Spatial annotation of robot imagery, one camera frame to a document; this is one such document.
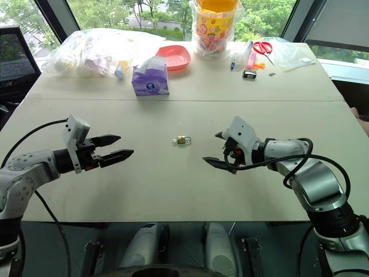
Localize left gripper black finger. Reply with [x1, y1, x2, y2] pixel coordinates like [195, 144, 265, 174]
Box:
[99, 149, 135, 169]
[91, 134, 122, 147]

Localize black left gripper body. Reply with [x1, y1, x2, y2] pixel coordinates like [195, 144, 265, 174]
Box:
[76, 138, 102, 173]

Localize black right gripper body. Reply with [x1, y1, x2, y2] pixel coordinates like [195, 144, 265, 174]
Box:
[223, 137, 246, 171]

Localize yellow and blue glue tube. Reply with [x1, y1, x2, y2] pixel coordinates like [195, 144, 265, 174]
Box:
[114, 60, 129, 80]

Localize purple tissue box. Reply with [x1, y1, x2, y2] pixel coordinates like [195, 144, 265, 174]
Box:
[131, 56, 170, 98]

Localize pink eraser stick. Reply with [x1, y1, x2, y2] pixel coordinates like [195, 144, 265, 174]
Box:
[246, 51, 258, 70]

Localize grey rounded robot leg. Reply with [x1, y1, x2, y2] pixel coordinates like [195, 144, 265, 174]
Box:
[202, 222, 239, 277]
[119, 222, 171, 269]

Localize clear bag of white items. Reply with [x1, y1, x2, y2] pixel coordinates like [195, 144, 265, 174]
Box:
[42, 28, 138, 79]

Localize clear plastic syringe tube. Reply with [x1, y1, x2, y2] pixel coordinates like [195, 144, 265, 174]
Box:
[232, 40, 255, 59]

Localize red plastic dish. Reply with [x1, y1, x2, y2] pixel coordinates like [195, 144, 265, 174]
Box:
[155, 45, 192, 72]

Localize clear empty plastic bag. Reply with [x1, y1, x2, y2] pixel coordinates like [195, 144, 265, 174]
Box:
[258, 36, 317, 72]

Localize yellow jar in plastic bag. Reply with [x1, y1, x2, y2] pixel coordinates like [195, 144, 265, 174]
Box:
[189, 0, 246, 61]

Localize black mesh office chair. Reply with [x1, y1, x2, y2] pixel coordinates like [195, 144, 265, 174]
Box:
[0, 25, 42, 123]

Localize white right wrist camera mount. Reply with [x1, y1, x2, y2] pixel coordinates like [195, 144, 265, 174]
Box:
[223, 116, 261, 166]

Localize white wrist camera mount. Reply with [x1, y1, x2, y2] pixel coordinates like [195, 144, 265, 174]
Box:
[223, 116, 261, 166]
[62, 114, 91, 174]

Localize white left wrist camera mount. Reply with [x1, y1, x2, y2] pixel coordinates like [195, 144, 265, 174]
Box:
[62, 114, 91, 174]

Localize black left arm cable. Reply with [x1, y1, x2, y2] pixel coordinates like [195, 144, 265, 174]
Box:
[0, 119, 69, 170]

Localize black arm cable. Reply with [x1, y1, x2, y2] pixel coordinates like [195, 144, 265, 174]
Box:
[0, 119, 69, 170]
[224, 137, 352, 203]

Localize black robot body cable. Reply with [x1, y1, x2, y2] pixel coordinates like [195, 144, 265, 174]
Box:
[33, 189, 72, 277]

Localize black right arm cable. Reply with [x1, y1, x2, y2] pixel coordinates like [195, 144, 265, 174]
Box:
[224, 137, 352, 203]

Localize red handled scissors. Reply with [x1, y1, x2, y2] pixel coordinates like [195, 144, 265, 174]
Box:
[252, 41, 276, 67]

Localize black metal bracket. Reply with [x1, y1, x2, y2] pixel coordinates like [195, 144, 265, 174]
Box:
[240, 237, 263, 277]
[82, 240, 104, 277]

